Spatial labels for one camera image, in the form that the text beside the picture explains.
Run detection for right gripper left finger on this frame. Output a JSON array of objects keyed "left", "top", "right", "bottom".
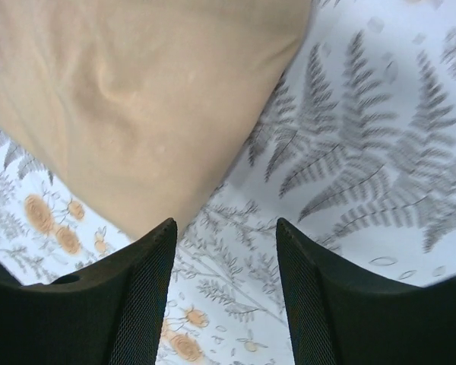
[{"left": 0, "top": 219, "right": 177, "bottom": 364}]

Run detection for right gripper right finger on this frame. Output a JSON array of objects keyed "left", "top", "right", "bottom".
[{"left": 276, "top": 219, "right": 456, "bottom": 365}]

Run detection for tan t shirt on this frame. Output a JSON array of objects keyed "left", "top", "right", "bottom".
[{"left": 0, "top": 1, "right": 311, "bottom": 239}]

